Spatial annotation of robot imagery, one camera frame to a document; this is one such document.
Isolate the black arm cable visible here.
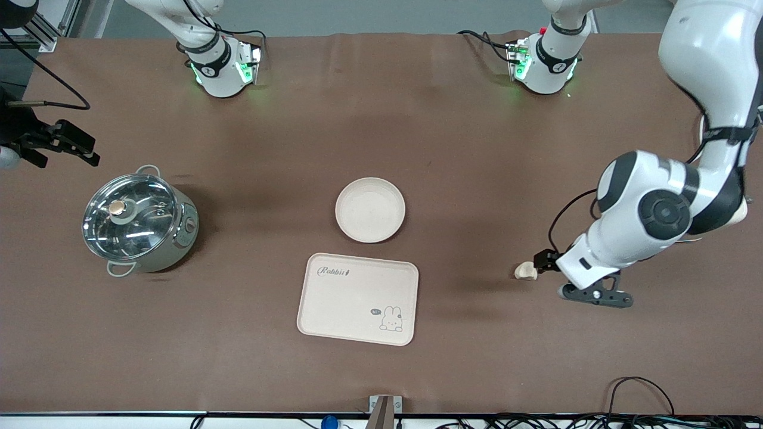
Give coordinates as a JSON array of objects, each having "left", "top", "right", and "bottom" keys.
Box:
[
  {"left": 547, "top": 189, "right": 600, "bottom": 254},
  {"left": 0, "top": 30, "right": 91, "bottom": 111}
]

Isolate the brown table cover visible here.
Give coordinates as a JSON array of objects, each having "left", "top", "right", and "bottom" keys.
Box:
[{"left": 0, "top": 31, "right": 763, "bottom": 415}]

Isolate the black base cable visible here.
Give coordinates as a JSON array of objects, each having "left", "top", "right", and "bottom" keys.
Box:
[
  {"left": 458, "top": 30, "right": 514, "bottom": 63},
  {"left": 176, "top": 0, "right": 267, "bottom": 45}
]

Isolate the beige rabbit print tray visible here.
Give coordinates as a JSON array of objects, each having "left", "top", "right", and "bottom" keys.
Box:
[{"left": 296, "top": 252, "right": 420, "bottom": 347}]

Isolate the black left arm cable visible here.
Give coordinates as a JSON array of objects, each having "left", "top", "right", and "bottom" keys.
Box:
[{"left": 547, "top": 189, "right": 600, "bottom": 254}]

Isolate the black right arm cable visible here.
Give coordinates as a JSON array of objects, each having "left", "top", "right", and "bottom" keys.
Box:
[{"left": 0, "top": 30, "right": 91, "bottom": 111}]

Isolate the beige round plate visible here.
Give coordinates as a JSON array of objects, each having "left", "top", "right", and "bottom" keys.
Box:
[{"left": 334, "top": 177, "right": 407, "bottom": 244}]

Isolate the glass pot lid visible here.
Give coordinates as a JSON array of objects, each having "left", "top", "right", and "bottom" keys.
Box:
[{"left": 82, "top": 174, "right": 179, "bottom": 262}]

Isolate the black right base cable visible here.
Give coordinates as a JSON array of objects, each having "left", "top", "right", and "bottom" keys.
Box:
[{"left": 176, "top": 0, "right": 267, "bottom": 45}]

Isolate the aluminium frame profile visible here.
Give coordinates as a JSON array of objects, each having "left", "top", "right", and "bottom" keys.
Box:
[{"left": 0, "top": 0, "right": 78, "bottom": 51}]

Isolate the black looped cable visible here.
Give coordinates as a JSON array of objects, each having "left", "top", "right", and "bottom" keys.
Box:
[{"left": 607, "top": 377, "right": 675, "bottom": 418}]

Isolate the silver electric cooking pot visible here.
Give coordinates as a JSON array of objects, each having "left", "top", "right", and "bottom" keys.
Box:
[{"left": 82, "top": 165, "right": 200, "bottom": 278}]

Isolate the black cable bundle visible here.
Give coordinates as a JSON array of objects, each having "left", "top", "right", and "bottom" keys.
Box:
[{"left": 435, "top": 413, "right": 763, "bottom": 429}]

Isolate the black left base cable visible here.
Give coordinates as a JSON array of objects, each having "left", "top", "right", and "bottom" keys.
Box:
[{"left": 458, "top": 30, "right": 514, "bottom": 63}]

